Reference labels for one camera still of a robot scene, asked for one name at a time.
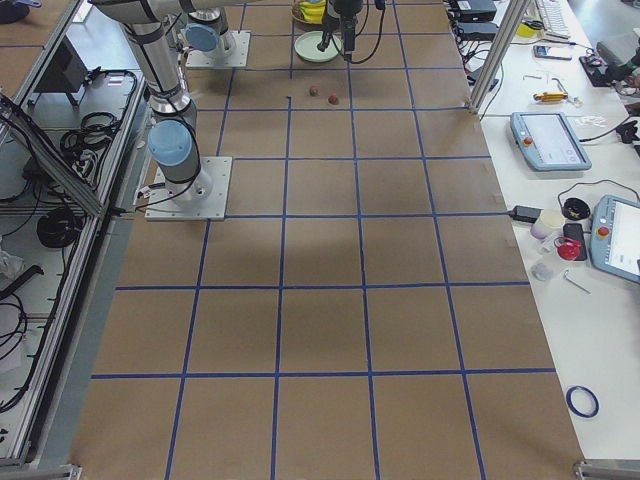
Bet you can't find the white keyboard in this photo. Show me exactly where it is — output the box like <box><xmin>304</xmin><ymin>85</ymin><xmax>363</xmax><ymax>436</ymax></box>
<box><xmin>533</xmin><ymin>0</ymin><xmax>571</xmax><ymax>40</ymax></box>

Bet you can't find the blue tape roll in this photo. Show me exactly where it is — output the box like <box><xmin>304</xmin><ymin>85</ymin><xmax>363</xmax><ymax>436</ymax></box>
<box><xmin>565</xmin><ymin>385</ymin><xmax>600</xmax><ymax>419</ymax></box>

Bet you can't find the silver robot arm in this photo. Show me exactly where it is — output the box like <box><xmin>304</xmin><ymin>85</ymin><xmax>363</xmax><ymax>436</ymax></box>
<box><xmin>183</xmin><ymin>1</ymin><xmax>341</xmax><ymax>63</ymax></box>
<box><xmin>92</xmin><ymin>1</ymin><xmax>237</xmax><ymax>198</ymax></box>

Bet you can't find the near teach pendant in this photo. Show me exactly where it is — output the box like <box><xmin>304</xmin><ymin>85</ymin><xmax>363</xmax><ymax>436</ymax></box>
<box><xmin>589</xmin><ymin>195</ymin><xmax>639</xmax><ymax>283</ymax></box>

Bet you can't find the aluminium frame post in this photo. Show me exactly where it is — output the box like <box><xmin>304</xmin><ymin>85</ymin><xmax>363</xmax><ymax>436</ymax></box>
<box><xmin>467</xmin><ymin>0</ymin><xmax>529</xmax><ymax>114</ymax></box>

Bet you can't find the teach pendant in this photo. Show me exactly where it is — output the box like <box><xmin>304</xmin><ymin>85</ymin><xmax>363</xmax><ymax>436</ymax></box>
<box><xmin>589</xmin><ymin>195</ymin><xmax>639</xmax><ymax>283</ymax></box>
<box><xmin>510</xmin><ymin>112</ymin><xmax>592</xmax><ymax>171</ymax></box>

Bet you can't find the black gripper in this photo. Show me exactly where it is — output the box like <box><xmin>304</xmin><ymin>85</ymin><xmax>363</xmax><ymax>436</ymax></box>
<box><xmin>333</xmin><ymin>0</ymin><xmax>363</xmax><ymax>21</ymax></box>
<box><xmin>317</xmin><ymin>0</ymin><xmax>356</xmax><ymax>54</ymax></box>

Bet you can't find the black monitor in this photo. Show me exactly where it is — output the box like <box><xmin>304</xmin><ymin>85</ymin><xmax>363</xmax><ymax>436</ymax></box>
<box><xmin>29</xmin><ymin>36</ymin><xmax>88</xmax><ymax>107</ymax></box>

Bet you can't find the black power adapter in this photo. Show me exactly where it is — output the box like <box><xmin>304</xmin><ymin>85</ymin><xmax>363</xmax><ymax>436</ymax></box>
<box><xmin>507</xmin><ymin>205</ymin><xmax>542</xmax><ymax>224</ymax></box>

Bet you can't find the silver allen key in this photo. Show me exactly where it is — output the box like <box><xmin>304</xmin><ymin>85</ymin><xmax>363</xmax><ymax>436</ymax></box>
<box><xmin>563</xmin><ymin>270</ymin><xmax>591</xmax><ymax>295</ymax></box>

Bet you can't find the brown wicker basket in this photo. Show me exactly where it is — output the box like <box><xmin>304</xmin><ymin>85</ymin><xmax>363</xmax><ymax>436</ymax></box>
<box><xmin>291</xmin><ymin>3</ymin><xmax>322</xmax><ymax>25</ymax></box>

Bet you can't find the white paper cup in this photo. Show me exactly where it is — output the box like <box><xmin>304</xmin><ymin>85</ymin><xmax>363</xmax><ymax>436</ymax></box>
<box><xmin>530</xmin><ymin>209</ymin><xmax>565</xmax><ymax>240</ymax></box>

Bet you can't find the light green plate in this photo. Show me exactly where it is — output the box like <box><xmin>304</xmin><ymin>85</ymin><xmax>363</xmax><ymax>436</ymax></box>
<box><xmin>294</xmin><ymin>31</ymin><xmax>342</xmax><ymax>63</ymax></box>

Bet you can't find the yellow banana bunch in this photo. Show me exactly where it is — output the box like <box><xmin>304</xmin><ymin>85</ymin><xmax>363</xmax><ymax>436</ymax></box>
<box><xmin>297</xmin><ymin>0</ymin><xmax>326</xmax><ymax>16</ymax></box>

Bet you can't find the far teach pendant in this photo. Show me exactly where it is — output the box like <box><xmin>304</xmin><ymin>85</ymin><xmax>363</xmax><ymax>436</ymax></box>
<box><xmin>510</xmin><ymin>112</ymin><xmax>592</xmax><ymax>171</ymax></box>

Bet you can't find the black round dish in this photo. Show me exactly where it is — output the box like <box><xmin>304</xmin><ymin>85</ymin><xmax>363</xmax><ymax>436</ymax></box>
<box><xmin>561</xmin><ymin>197</ymin><xmax>591</xmax><ymax>221</ymax></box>

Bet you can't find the red emergency stop button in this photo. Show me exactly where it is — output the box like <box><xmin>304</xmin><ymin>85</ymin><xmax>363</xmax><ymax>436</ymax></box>
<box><xmin>554</xmin><ymin>237</ymin><xmax>582</xmax><ymax>261</ymax></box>

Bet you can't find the black smartphone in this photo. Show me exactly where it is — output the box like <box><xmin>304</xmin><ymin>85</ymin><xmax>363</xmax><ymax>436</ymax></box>
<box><xmin>532</xmin><ymin>45</ymin><xmax>573</xmax><ymax>61</ymax></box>

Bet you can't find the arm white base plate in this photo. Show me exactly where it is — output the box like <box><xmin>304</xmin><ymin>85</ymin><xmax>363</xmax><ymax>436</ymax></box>
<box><xmin>144</xmin><ymin>156</ymin><xmax>233</xmax><ymax>221</ymax></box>
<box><xmin>186</xmin><ymin>30</ymin><xmax>251</xmax><ymax>70</ymax></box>

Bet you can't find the black coiled cable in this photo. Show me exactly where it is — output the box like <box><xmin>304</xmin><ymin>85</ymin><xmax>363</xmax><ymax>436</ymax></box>
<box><xmin>36</xmin><ymin>206</ymin><xmax>81</xmax><ymax>250</ymax></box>

